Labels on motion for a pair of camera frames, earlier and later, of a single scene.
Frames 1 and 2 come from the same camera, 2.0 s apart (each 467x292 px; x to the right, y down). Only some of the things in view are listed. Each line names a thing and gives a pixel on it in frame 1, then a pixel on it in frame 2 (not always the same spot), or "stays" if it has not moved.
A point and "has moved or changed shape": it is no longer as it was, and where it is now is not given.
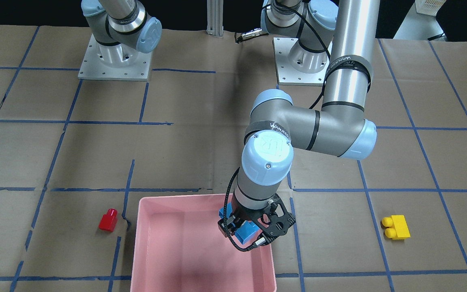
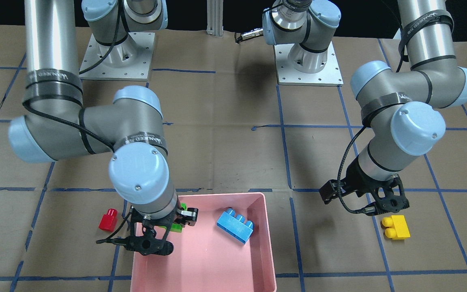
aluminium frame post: x=215 y=9 stays
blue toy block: x=247 y=229 has moved or changed shape
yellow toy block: x=398 y=228 stays
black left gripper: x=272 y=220 -> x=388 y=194
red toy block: x=108 y=222 stays
